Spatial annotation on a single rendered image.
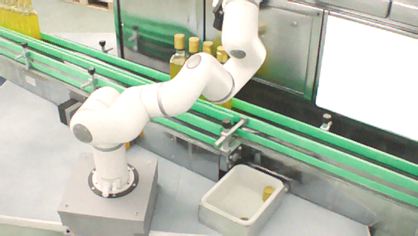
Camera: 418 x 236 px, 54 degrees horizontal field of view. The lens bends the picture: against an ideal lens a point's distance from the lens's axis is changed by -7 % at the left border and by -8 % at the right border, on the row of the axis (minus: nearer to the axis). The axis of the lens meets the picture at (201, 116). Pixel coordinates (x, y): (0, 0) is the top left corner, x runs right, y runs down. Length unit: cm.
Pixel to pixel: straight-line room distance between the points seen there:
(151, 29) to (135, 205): 82
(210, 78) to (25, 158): 93
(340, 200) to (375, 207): 11
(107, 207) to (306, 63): 76
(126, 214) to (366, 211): 71
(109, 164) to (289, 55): 67
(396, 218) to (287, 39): 65
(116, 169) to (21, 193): 43
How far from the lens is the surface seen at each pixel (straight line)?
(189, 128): 146
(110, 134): 105
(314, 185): 141
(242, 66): 109
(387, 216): 138
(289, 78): 148
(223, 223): 129
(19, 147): 178
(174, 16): 172
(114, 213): 126
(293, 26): 140
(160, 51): 183
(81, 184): 135
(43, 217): 145
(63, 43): 211
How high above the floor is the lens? 174
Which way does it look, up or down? 33 degrees down
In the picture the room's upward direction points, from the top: straight up
